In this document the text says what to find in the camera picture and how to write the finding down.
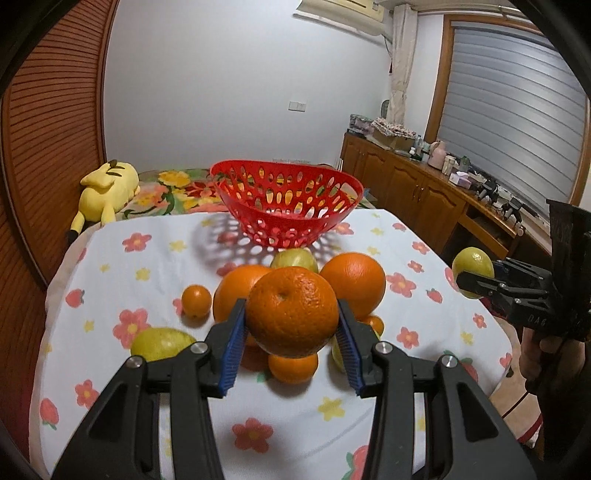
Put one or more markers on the yellow plush toy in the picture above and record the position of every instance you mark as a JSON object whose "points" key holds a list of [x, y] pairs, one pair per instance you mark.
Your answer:
{"points": [[106, 191]]}

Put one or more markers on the wall air conditioner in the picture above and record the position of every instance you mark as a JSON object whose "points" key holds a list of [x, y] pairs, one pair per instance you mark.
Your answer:
{"points": [[364, 16]]}

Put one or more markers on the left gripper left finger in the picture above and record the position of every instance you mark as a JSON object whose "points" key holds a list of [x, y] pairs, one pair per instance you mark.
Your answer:
{"points": [[119, 437]]}

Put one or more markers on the small tangerine far left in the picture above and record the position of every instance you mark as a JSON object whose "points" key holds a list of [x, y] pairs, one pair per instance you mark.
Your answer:
{"points": [[196, 301]]}

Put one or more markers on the red perforated plastic basket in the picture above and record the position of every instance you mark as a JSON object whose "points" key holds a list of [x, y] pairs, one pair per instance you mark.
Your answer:
{"points": [[285, 205]]}

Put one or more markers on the floral bedspread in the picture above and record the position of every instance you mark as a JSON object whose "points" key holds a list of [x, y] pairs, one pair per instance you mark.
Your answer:
{"points": [[172, 192]]}

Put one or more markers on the medium tangerine front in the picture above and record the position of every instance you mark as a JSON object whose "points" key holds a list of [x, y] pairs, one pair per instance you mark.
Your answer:
{"points": [[293, 371]]}

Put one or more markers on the window roller blind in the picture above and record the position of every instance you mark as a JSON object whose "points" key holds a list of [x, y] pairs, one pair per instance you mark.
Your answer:
{"points": [[514, 108]]}

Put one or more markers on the small tangerine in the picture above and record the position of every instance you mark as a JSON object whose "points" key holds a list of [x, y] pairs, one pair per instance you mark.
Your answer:
{"points": [[196, 301], [376, 323]]}

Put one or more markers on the large smooth orange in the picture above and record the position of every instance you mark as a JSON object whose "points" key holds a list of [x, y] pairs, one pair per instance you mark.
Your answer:
{"points": [[235, 285]]}

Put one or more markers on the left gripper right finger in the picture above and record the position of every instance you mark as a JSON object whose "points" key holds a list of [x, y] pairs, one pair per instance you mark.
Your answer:
{"points": [[431, 419]]}

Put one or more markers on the small yellow-green lime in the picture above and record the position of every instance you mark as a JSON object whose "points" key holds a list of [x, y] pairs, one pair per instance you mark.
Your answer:
{"points": [[472, 260]]}

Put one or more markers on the green apple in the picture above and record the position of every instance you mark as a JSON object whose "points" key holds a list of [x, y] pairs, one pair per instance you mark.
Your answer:
{"points": [[337, 356]]}

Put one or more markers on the right hand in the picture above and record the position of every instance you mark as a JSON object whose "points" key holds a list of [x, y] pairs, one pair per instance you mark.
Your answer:
{"points": [[548, 362]]}

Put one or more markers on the wooden louvered wardrobe door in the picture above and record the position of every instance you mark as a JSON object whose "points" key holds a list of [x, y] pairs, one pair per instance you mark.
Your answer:
{"points": [[52, 134]]}

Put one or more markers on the pink kettle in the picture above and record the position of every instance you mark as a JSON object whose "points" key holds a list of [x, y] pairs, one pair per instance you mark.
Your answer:
{"points": [[437, 155]]}

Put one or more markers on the wooden sideboard cabinet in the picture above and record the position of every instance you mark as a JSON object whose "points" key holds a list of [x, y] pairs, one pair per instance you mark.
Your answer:
{"points": [[446, 217]]}

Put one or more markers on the small tangerine at right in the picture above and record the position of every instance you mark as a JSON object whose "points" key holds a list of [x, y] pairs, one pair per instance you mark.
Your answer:
{"points": [[376, 323]]}

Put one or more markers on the white wall switch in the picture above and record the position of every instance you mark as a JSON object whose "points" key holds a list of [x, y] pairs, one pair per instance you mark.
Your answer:
{"points": [[297, 106]]}

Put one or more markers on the large yellow-green pear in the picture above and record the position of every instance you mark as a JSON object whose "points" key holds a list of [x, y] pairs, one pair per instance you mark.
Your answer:
{"points": [[295, 257]]}

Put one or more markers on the white curtain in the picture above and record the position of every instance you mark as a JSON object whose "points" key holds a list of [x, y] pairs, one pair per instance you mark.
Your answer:
{"points": [[405, 27]]}

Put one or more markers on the cardboard box with clutter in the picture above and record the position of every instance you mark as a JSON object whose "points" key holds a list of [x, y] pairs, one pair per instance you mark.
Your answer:
{"points": [[393, 136]]}

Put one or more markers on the yellow-green pear at left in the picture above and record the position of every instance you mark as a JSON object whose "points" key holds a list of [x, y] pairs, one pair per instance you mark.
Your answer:
{"points": [[154, 344]]}

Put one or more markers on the floral white tablecloth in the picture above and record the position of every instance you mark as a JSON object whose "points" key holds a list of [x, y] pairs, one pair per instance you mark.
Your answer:
{"points": [[127, 276]]}

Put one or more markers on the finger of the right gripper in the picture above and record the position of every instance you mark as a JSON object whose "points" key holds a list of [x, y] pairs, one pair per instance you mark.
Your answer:
{"points": [[475, 286], [511, 270]]}

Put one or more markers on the rough-skinned orange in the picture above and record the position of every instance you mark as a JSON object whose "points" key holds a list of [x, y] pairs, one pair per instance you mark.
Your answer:
{"points": [[292, 312]]}

